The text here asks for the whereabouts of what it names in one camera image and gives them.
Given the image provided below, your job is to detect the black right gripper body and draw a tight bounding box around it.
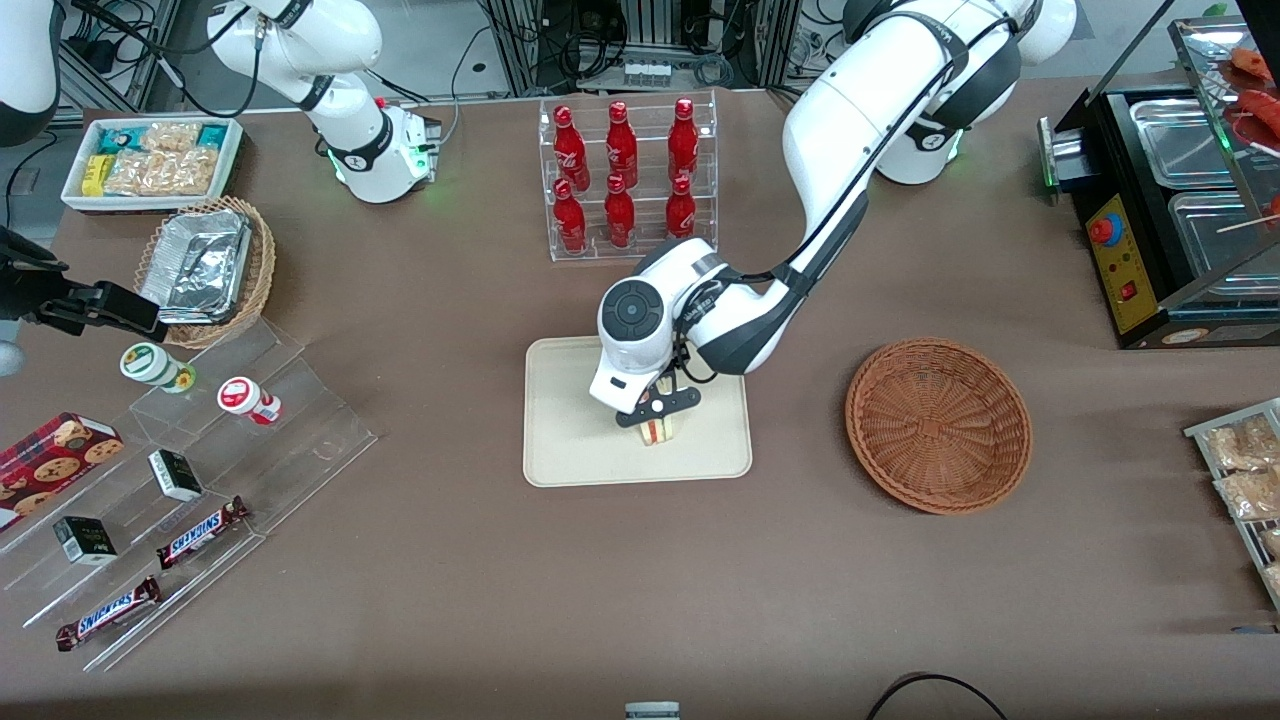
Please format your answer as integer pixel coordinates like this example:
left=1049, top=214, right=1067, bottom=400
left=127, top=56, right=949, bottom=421
left=0, top=225, right=77, bottom=323

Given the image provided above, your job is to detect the cream plastic tray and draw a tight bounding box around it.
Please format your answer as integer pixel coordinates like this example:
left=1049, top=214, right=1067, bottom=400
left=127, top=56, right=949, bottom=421
left=523, top=336, right=754, bottom=489

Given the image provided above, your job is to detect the light wicker basket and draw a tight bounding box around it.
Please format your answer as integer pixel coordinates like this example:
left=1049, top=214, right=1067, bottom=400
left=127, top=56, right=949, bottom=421
left=133, top=196, right=277, bottom=350

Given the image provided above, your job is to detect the brown round wicker basket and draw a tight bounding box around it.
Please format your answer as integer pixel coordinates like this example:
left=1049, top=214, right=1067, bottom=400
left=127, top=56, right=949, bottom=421
left=845, top=338, right=1034, bottom=516

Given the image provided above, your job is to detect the green lid yogurt cup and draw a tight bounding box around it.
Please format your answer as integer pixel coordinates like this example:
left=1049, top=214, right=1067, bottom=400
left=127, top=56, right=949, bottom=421
left=120, top=342, right=197, bottom=394

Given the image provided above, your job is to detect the silver foil container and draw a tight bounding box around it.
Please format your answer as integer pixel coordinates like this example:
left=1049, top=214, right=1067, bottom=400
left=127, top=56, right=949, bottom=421
left=140, top=210, right=253, bottom=326

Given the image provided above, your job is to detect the white rectangular snack box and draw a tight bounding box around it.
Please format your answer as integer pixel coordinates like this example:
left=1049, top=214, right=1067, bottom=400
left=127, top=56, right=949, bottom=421
left=62, top=117, right=244, bottom=214

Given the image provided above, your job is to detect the red cookie box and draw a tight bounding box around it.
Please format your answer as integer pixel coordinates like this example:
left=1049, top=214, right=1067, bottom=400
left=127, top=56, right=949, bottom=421
left=0, top=412, right=126, bottom=531

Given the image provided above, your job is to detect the large rice cracker bag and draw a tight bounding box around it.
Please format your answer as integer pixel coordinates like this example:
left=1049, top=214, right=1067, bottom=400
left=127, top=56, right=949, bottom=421
left=105, top=148, right=222, bottom=197

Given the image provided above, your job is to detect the red lid yogurt cup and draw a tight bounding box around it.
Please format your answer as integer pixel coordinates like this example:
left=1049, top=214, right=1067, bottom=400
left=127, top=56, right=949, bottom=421
left=217, top=376, right=283, bottom=426

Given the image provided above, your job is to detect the red cola bottle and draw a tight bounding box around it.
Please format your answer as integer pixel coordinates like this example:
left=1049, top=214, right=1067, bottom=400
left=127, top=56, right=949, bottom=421
left=605, top=101, right=639, bottom=188
left=665, top=176, right=697, bottom=244
left=668, top=98, right=700, bottom=183
left=552, top=179, right=588, bottom=253
left=604, top=175, right=637, bottom=249
left=553, top=105, right=591, bottom=191

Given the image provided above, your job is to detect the small black carton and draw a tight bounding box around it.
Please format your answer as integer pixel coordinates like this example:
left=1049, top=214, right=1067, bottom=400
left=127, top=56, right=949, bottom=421
left=148, top=449, right=204, bottom=502
left=53, top=516, right=118, bottom=566

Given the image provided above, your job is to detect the small rice cracker bag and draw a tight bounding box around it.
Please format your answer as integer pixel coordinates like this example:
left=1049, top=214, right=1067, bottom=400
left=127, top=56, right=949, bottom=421
left=140, top=122, right=202, bottom=154

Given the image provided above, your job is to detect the clear acrylic stepped stand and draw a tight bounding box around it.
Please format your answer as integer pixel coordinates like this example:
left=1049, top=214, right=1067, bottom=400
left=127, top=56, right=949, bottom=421
left=0, top=318, right=379, bottom=673

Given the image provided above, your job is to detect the clear acrylic bottle rack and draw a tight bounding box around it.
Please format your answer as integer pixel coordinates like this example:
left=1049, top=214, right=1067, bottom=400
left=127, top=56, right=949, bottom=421
left=538, top=88, right=719, bottom=263

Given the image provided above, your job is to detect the Snickers chocolate bar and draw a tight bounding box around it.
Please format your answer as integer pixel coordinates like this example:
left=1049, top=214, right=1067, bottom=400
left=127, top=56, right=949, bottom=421
left=55, top=576, right=163, bottom=652
left=156, top=496, right=251, bottom=571

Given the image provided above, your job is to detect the black food warmer appliance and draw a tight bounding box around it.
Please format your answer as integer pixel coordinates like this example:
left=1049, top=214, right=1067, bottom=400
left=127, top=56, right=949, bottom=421
left=1038, top=12, right=1280, bottom=351

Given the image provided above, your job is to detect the red sausage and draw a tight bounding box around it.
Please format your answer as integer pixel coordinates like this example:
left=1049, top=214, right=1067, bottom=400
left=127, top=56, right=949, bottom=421
left=1230, top=45, right=1280, bottom=87
left=1235, top=88, right=1280, bottom=151

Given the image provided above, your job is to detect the black cable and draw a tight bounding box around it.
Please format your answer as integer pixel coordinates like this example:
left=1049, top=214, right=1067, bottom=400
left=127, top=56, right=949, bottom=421
left=865, top=673, right=1011, bottom=720

